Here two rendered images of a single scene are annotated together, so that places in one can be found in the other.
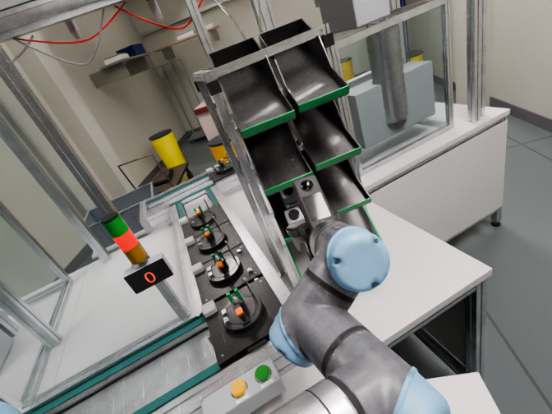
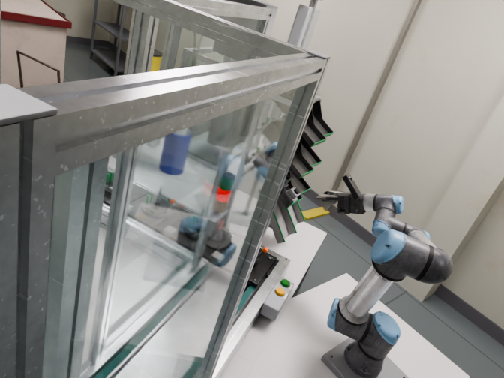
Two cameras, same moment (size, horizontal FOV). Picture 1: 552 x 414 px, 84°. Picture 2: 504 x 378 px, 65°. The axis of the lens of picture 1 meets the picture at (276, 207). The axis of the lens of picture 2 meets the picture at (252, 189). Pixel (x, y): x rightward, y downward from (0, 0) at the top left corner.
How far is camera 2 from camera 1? 159 cm
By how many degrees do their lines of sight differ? 54
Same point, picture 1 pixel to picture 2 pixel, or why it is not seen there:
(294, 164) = (300, 163)
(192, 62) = not seen: outside the picture
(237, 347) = (260, 274)
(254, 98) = not seen: hidden behind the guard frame
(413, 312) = (310, 253)
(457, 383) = (343, 277)
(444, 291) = (316, 243)
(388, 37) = not seen: hidden behind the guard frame
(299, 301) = (388, 217)
